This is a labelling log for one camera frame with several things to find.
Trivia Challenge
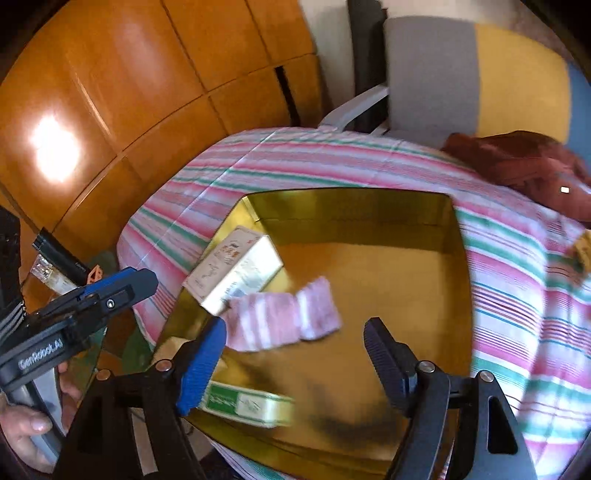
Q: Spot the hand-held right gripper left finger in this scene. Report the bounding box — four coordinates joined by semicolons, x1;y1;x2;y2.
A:
53;316;227;480

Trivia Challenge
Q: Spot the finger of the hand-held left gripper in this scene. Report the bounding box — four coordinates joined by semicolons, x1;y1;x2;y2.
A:
76;268;158;319

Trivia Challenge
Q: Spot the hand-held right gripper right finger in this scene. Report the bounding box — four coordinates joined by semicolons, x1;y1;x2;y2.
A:
363;317;539;480

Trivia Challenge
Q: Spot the gold rectangular box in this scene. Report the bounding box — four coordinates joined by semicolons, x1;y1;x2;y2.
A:
154;188;472;478

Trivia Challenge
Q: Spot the pink striped sock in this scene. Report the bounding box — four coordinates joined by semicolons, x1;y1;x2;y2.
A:
224;277;343;354

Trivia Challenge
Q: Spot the person's left hand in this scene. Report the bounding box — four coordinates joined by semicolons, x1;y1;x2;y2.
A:
0;362;84;474

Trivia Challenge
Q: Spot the green and white carton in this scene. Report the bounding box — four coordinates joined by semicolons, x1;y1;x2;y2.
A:
196;381;296;429

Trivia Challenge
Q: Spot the black flat device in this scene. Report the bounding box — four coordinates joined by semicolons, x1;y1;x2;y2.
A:
32;228;90;283

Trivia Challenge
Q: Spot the white printed carton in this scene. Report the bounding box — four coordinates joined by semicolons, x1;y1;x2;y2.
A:
183;226;284;317

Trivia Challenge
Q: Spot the striped bed sheet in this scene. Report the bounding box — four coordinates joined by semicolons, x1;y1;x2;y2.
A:
115;127;591;480

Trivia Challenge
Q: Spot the orange wooden wardrobe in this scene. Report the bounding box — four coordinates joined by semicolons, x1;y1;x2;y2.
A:
0;0;324;365

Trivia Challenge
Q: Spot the reddish brown jacket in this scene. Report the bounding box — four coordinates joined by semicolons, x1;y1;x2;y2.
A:
441;130;591;227

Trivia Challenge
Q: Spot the grey yellow blue chair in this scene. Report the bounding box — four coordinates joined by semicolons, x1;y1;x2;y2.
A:
318;16;591;148

